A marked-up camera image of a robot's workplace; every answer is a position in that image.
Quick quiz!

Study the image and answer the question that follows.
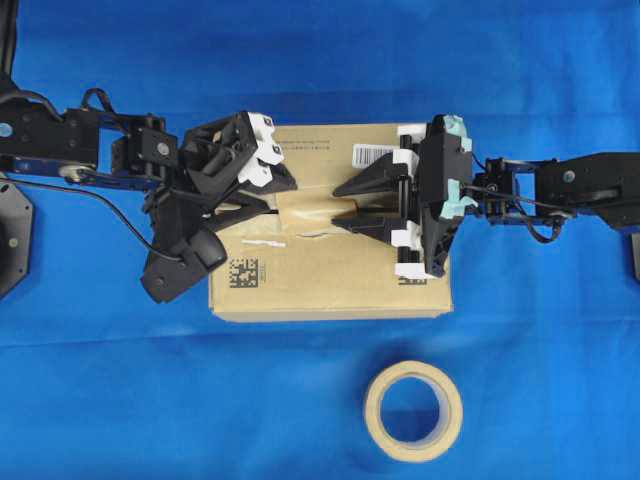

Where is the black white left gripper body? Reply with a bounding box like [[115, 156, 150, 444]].
[[149, 111, 284, 240]]

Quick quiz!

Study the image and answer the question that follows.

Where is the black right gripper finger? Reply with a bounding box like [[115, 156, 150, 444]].
[[333, 152, 416, 197], [331, 208, 422, 246]]

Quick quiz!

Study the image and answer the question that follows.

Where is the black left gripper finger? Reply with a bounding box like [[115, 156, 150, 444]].
[[203, 192, 272, 231], [249, 163, 298, 194]]

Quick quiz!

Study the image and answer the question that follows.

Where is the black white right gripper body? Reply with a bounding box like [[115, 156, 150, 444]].
[[392, 114, 473, 280]]

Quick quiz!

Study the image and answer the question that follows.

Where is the beige masking tape strip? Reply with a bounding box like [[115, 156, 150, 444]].
[[275, 189, 357, 237]]

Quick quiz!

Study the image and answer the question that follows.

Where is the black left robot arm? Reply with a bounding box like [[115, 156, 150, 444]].
[[1, 87, 297, 249]]

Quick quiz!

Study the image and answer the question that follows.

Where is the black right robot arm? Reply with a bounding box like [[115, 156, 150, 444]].
[[332, 115, 639, 280]]

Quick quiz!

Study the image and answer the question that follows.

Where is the brown cardboard box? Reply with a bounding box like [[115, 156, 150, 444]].
[[209, 124, 453, 323]]

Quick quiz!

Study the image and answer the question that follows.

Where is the beige masking tape roll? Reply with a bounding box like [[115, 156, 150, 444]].
[[363, 360, 464, 464]]

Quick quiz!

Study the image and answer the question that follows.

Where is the blue table cloth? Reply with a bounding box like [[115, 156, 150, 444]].
[[1, 1, 639, 479]]

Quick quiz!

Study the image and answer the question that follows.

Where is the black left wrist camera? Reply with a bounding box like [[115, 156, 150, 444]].
[[141, 230, 227, 303]]

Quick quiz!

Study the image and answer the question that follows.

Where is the black left camera cable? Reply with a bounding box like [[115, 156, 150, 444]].
[[0, 177, 174, 261]]

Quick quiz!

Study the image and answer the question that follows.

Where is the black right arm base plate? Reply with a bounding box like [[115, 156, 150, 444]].
[[629, 233, 640, 282]]

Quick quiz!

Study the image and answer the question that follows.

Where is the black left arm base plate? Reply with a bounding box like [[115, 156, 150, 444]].
[[0, 175, 35, 298]]

